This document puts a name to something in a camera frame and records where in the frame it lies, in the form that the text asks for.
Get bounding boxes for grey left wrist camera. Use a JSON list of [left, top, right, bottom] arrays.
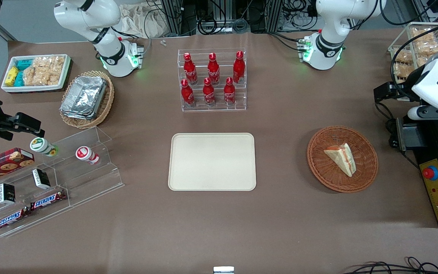
[[407, 106, 438, 121]]

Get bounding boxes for triangle sandwich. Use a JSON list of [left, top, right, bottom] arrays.
[[324, 143, 356, 178]]

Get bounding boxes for red lid yoghurt cup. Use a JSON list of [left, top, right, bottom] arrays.
[[75, 146, 100, 165]]

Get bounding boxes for coiled black cable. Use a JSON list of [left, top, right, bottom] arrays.
[[198, 17, 229, 35]]

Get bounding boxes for brown round wicker basket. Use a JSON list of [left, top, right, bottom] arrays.
[[306, 126, 378, 193]]

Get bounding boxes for clear acrylic stepped stand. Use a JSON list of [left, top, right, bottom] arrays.
[[0, 126, 125, 238]]

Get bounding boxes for clear acrylic bottle rack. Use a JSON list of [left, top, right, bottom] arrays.
[[177, 48, 247, 112]]

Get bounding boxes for black floor cables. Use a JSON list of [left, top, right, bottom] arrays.
[[343, 256, 438, 274]]

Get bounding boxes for Snickers chocolate bar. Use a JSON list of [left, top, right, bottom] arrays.
[[30, 189, 67, 211], [0, 207, 30, 232]]

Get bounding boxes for small black white box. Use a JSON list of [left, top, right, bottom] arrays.
[[0, 183, 16, 205], [32, 169, 51, 190]]

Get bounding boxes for light oval wicker basket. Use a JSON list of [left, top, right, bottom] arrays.
[[59, 70, 115, 129]]

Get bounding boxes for grey metal box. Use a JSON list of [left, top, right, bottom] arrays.
[[396, 117, 428, 153]]

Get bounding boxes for small yellow box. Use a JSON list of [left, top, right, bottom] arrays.
[[5, 67, 19, 87]]

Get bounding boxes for beige rectangular tray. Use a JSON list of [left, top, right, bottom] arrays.
[[168, 132, 257, 191]]

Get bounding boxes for white rectangular plastic bin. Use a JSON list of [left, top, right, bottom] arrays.
[[1, 54, 71, 93]]

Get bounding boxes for red plaid cookie box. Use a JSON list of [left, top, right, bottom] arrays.
[[0, 148, 35, 187]]

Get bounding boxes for aluminium foil tray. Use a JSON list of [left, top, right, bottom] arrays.
[[60, 75, 108, 121]]

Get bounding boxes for green lid yoghurt cup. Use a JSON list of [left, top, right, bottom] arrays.
[[30, 137, 59, 157]]

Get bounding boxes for clear bag of crackers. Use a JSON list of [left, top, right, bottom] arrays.
[[23, 67, 60, 87], [394, 49, 414, 64], [410, 28, 435, 43], [415, 40, 438, 57], [393, 63, 414, 83], [32, 56, 66, 77]]

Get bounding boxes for black machine housing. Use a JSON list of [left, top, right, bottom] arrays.
[[403, 114, 438, 229]]

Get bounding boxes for red cola bottle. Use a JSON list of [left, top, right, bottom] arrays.
[[181, 79, 195, 107], [203, 78, 216, 107], [224, 77, 236, 106], [233, 51, 246, 84], [207, 53, 221, 85], [184, 53, 198, 85]]

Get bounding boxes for beige crumpled cloth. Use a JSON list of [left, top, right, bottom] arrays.
[[118, 3, 166, 38]]

